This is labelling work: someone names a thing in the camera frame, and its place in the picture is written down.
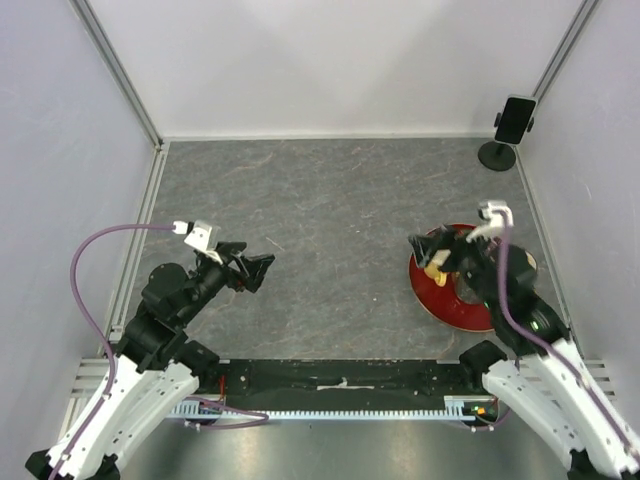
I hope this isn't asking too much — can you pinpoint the black phone stand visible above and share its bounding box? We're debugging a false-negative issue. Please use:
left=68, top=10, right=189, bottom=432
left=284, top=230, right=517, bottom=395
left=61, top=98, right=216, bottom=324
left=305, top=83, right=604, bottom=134
left=477, top=138, right=517, bottom=172

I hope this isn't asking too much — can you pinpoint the aluminium frame rail front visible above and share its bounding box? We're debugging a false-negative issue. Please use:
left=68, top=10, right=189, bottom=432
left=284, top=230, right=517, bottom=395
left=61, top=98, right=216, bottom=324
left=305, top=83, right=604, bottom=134
left=70, top=359, right=616, bottom=401

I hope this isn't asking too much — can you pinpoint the round red tray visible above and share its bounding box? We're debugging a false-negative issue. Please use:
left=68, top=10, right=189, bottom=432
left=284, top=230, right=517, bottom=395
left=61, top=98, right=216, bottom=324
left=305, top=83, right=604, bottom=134
left=408, top=223, right=493, bottom=333

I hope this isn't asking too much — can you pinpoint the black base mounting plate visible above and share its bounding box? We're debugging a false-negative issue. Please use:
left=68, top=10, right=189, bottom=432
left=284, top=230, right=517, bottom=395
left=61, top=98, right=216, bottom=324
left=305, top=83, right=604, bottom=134
left=197, top=359, right=491, bottom=412

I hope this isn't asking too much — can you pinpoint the cream mug right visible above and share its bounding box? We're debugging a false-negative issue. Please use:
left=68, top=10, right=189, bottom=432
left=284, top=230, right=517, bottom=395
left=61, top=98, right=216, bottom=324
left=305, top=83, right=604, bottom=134
left=516, top=246, right=538, bottom=272

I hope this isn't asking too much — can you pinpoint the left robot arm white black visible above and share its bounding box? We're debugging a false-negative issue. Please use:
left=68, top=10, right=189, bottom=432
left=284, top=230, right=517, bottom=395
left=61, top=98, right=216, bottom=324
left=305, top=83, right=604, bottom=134
left=25, top=242, right=275, bottom=479

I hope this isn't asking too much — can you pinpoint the light blue cable duct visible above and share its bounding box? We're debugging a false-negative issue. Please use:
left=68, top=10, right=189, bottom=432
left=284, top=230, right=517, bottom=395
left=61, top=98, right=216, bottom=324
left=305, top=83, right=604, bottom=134
left=167, top=398, right=500, bottom=423

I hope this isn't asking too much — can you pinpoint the yellow mug with handle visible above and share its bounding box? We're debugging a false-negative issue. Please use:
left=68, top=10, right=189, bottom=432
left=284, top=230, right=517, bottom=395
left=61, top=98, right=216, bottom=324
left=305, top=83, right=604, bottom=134
left=423, top=250, right=450, bottom=287

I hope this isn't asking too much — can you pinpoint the dark green cup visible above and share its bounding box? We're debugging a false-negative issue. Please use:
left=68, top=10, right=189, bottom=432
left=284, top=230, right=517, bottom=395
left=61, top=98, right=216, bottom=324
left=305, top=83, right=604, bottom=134
left=454, top=277, right=484, bottom=305

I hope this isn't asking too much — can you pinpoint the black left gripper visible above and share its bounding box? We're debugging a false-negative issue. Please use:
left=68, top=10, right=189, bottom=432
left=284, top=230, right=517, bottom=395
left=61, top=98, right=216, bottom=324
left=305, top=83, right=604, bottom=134
left=177, top=240, right=275, bottom=324

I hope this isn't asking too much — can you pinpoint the black smartphone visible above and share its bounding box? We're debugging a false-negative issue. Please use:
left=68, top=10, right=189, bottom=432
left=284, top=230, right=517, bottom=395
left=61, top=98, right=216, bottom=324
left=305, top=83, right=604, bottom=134
left=494, top=95, right=538, bottom=145

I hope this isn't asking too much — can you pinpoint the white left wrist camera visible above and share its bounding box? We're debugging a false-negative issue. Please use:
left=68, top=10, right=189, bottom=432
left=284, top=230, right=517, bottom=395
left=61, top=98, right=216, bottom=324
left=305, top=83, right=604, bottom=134
left=172, top=220, right=222, bottom=264

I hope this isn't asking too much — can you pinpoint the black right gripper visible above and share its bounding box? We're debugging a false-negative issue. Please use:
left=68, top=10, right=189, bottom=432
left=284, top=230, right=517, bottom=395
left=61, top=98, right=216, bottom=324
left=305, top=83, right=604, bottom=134
left=409, top=223, right=503, bottom=312

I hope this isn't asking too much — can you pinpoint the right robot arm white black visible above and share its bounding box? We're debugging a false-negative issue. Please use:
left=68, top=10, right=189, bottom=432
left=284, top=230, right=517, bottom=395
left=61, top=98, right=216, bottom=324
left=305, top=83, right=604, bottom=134
left=408, top=225, right=639, bottom=479

